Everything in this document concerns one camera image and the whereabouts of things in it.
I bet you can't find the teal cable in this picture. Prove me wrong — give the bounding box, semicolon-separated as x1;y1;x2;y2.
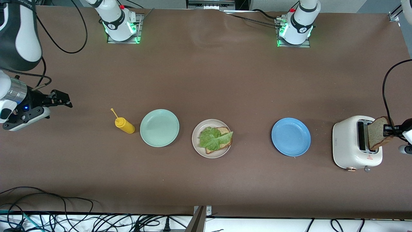
0;209;37;232

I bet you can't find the white toaster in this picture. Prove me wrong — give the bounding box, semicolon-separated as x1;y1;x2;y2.
332;115;383;173

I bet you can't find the green lettuce leaf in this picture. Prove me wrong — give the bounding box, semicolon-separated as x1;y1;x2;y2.
199;127;234;151

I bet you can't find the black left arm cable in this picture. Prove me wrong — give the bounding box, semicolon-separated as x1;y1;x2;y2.
382;59;412;142

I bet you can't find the beige plate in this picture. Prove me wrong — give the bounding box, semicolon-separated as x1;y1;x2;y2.
192;119;233;159

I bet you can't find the brown bread slice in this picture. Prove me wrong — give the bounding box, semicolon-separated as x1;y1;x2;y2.
205;127;233;154
368;116;395;151

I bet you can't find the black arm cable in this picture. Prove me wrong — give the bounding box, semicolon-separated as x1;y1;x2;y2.
382;59;412;142
0;56;52;92
35;0;88;54

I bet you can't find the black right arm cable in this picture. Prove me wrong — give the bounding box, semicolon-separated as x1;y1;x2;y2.
0;56;52;92
35;0;88;54

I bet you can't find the aluminium profile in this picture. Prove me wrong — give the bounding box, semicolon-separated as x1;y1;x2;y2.
388;3;404;22

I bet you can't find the yellow squeeze bottle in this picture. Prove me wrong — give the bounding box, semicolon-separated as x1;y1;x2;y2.
110;108;136;134

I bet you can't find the mint green plate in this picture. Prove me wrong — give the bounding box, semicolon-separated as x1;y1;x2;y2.
140;109;180;148

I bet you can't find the aluminium frame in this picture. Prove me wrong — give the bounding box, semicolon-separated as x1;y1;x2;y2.
186;0;237;11

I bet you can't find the grey metal post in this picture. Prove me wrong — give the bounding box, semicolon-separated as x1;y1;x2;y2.
185;205;213;232

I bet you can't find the blue plate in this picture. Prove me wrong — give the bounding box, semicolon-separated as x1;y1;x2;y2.
271;117;311;157

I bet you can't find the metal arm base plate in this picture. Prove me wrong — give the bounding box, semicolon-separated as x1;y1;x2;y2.
107;14;143;44
275;18;311;48

